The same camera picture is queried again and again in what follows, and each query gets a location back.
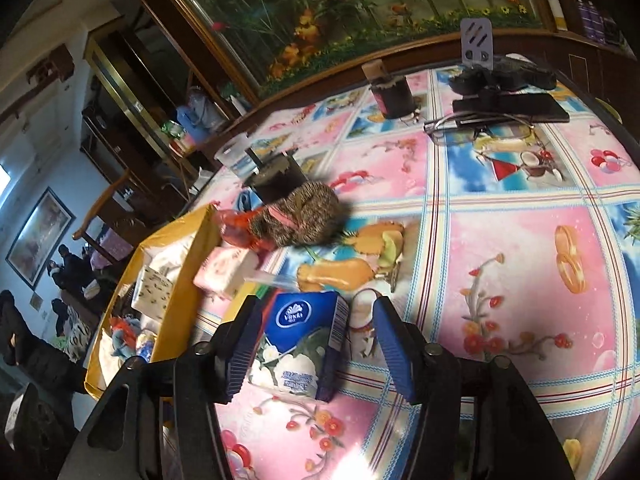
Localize blue Vinda tissue box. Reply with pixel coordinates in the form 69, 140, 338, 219
248, 290, 349, 402

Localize brown knitted yarn bundle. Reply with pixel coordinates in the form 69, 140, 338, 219
248, 181, 346, 247

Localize white printed tissue pack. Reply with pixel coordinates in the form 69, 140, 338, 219
131, 266, 174, 322

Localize pink tissue pack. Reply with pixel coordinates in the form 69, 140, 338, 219
193, 247, 259, 300

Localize yellow cardboard box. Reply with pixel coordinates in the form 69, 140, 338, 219
85, 205, 221, 400

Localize red blue knitted toy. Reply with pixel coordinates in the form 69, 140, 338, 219
110, 316, 156, 362

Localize blue cloth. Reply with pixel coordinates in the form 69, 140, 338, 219
233, 188, 262, 212

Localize colourful printed tablecloth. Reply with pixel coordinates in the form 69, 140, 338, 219
219, 81, 639, 479

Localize black round holder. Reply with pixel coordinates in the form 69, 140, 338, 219
242, 148, 307, 204

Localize clear plastic cup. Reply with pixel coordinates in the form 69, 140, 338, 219
215, 133, 250, 168

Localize wooden chair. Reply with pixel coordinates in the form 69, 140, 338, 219
72, 169, 151, 264

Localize black rimmed eyeglasses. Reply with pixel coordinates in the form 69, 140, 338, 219
423, 112, 535, 146

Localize blue thermos jug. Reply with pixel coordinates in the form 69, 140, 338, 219
176, 105, 209, 144

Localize black cylinder with cork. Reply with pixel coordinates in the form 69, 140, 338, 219
361, 60, 416, 119

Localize purple marker card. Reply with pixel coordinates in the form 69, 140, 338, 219
460, 18, 494, 70

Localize flower mural glass panel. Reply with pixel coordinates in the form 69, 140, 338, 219
178, 0, 542, 98

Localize framed wall painting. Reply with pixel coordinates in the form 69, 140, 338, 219
6, 186, 76, 290

